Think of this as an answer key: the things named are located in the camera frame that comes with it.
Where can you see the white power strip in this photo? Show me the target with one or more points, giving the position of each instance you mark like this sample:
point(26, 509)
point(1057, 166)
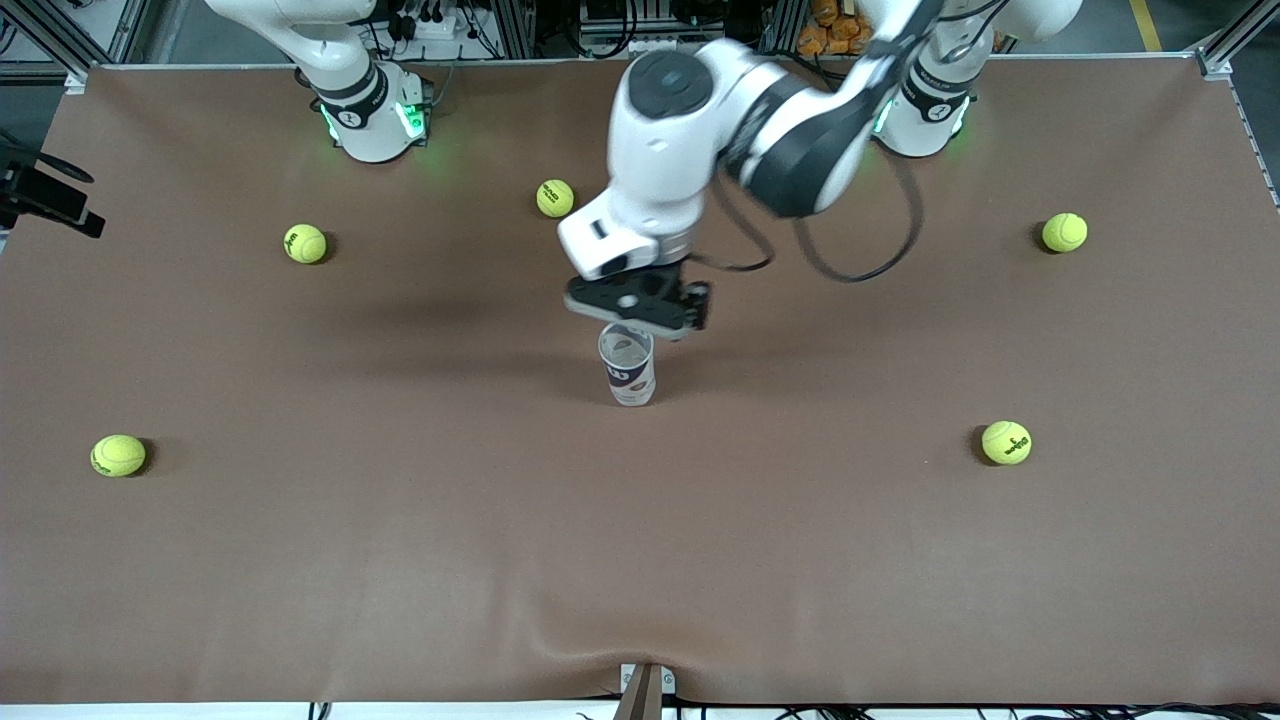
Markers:
point(428, 25)

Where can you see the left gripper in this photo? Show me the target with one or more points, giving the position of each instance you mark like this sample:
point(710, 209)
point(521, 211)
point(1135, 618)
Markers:
point(682, 284)

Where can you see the orange objects pile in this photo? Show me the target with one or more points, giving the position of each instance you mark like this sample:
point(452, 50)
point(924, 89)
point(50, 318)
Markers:
point(830, 30)

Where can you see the white blue tennis ball can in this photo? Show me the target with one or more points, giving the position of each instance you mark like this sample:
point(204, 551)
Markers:
point(632, 385)

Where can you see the white terminal block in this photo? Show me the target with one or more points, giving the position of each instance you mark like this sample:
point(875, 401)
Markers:
point(650, 46)

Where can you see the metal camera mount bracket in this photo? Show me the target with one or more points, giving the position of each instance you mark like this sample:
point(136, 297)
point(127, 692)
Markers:
point(645, 690)

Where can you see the aluminium frame profile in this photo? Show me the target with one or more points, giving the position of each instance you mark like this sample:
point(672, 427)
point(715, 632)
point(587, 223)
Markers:
point(60, 45)
point(1225, 45)

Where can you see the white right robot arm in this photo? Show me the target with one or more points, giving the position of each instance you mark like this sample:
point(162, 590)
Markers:
point(375, 140)

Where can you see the brown table cover mat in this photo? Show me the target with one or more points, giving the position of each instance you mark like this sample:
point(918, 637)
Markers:
point(640, 560)

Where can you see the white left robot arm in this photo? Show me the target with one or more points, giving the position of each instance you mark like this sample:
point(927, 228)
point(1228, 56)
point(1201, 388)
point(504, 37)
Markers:
point(660, 140)

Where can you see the yellow tennis ball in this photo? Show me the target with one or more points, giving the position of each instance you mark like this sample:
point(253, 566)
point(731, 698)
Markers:
point(1006, 442)
point(305, 243)
point(1064, 232)
point(555, 198)
point(118, 455)

